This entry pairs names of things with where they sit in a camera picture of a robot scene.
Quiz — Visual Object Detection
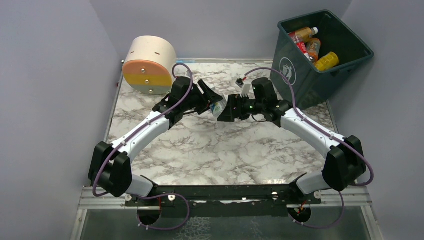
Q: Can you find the small red label bottle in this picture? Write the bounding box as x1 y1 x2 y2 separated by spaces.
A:
291 35 311 61

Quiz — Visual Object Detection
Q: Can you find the round cream drum box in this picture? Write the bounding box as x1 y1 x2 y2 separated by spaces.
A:
122 35 177 95

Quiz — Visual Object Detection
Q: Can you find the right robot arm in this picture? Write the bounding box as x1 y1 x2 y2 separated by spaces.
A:
211 77 367 197

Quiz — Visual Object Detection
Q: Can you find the red gold drink can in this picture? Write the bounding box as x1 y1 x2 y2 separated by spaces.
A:
288 27 319 43

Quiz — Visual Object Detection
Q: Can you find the dark green plastic bin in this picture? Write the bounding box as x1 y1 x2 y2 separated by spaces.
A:
270 10 374 110

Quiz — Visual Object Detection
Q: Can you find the yellow drink bottle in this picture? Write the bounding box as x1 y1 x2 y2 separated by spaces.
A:
314 51 340 72

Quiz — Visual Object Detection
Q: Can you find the orange drink bottle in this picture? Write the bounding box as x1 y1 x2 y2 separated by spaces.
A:
306 38 322 63

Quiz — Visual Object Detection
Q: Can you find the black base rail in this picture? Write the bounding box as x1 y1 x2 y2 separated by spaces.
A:
79 184 373 220

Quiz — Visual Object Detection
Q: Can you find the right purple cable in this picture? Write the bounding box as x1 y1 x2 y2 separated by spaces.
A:
243 67 375 230

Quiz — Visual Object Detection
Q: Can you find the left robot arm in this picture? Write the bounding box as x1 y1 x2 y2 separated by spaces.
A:
88 76 224 198

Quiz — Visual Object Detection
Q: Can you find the small blue label bottle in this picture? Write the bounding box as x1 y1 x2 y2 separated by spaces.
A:
209 99 227 119

